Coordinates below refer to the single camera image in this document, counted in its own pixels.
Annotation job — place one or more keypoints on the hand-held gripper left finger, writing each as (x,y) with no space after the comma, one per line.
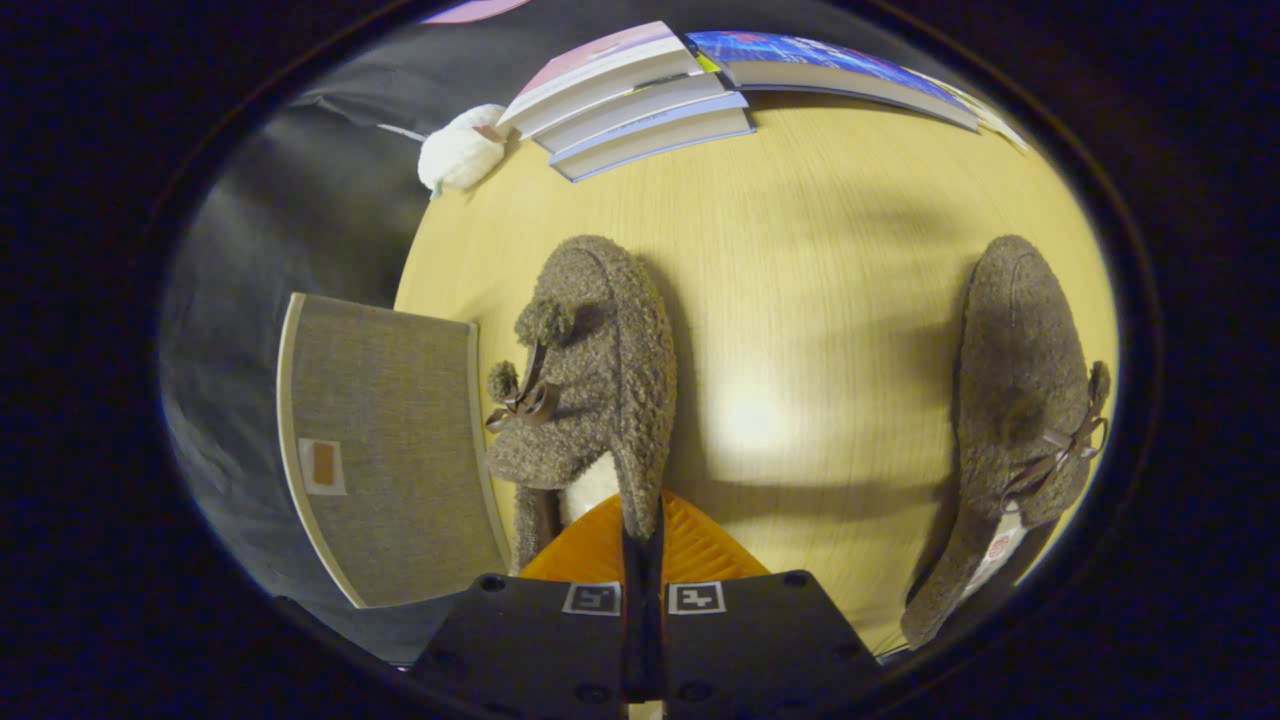
(540,640)

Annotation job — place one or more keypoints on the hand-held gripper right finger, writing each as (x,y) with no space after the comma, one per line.
(760,640)

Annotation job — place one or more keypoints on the brown fuzzy shoe white tag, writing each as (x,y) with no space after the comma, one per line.
(1015,400)

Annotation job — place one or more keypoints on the black backdrop cloth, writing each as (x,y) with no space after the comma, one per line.
(300,220)

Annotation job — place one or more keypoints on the white plush ball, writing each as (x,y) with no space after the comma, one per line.
(460,150)

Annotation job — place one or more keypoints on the blue edged book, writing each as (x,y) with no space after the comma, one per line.
(660,140)

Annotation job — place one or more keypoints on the white cover book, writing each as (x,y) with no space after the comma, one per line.
(640,112)

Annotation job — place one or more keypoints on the thin pale magazine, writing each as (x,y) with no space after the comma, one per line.
(995,118)

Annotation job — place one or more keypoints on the pink cover book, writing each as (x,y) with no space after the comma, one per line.
(600,70)

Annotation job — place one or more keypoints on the blue cover book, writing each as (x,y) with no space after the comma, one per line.
(830,70)

